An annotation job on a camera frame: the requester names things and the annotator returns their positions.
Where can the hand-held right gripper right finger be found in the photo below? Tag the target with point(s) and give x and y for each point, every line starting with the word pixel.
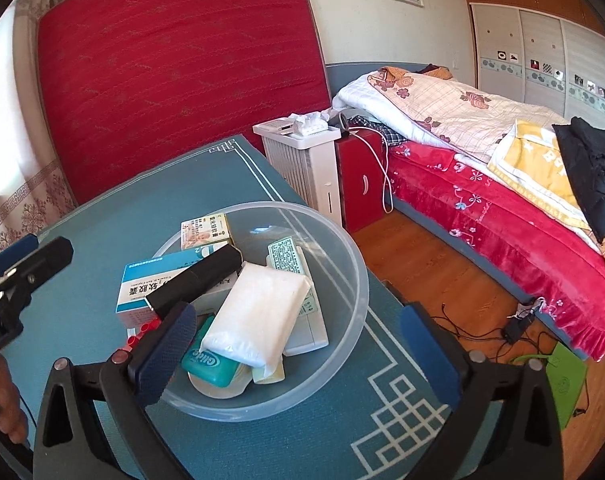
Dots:
pixel 430 355

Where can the blue and white medicine box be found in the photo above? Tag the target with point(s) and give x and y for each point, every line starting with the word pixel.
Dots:
pixel 137 285

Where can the red nightstand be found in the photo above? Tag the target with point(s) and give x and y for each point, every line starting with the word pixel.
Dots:
pixel 360 180

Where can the black power adapter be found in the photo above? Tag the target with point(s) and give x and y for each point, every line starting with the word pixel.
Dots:
pixel 518 327

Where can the white and brown wardrobe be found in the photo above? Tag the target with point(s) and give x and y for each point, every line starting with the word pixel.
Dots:
pixel 537 45

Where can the patterned beige curtain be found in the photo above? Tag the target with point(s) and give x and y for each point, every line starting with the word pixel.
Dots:
pixel 27 185

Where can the white bedside table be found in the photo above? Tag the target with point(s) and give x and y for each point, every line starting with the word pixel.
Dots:
pixel 302 170

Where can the black clothing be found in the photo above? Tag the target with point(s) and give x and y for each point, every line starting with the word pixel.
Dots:
pixel 592 175

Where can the yellow medicine box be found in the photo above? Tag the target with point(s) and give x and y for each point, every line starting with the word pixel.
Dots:
pixel 205 232

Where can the yellow patterned blanket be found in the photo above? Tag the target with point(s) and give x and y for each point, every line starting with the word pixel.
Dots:
pixel 532 165

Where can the clear plastic bowl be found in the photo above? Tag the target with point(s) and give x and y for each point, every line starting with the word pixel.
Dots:
pixel 332 280

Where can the person's left hand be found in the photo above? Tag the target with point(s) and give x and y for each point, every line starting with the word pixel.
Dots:
pixel 7 395

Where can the blue-grey bed headboard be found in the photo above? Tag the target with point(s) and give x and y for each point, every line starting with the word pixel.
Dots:
pixel 347 77

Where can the red toy brick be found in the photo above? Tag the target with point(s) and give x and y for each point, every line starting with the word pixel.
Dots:
pixel 145 332

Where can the white tissue pack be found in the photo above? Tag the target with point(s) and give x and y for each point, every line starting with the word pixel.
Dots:
pixel 257 315

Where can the teal dental floss case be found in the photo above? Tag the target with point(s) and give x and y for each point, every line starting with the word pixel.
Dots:
pixel 207 362

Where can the teal desktop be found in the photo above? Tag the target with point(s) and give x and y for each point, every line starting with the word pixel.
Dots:
pixel 107 230

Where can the orange patterned pillow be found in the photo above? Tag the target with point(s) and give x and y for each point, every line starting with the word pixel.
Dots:
pixel 407 72

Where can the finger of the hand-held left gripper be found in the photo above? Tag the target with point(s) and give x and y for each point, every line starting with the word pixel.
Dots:
pixel 15 252
pixel 37 267

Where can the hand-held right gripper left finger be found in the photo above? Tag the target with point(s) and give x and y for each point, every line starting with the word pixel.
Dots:
pixel 165 355

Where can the crumpled white tissues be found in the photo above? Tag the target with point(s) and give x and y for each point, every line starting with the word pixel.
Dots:
pixel 310 124

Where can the white rectangular box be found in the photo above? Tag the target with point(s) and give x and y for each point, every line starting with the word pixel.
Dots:
pixel 310 335

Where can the red floral bed sheet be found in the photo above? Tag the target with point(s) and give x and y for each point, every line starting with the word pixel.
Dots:
pixel 507 240

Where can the teal patterned card box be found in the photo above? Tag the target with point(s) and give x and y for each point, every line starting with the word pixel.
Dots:
pixel 285 256

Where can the plaid cloth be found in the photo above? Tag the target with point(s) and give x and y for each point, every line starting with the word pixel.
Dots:
pixel 382 132

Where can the floral checked quilt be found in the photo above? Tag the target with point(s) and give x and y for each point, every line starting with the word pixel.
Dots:
pixel 457 110

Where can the pale yellow cream tube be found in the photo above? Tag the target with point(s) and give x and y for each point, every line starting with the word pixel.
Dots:
pixel 271 374

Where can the green bag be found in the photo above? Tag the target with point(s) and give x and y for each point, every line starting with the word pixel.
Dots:
pixel 565 385

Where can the red upright mattress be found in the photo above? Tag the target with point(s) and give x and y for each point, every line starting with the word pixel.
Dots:
pixel 182 70

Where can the black smartphone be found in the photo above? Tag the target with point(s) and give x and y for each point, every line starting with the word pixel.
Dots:
pixel 197 280

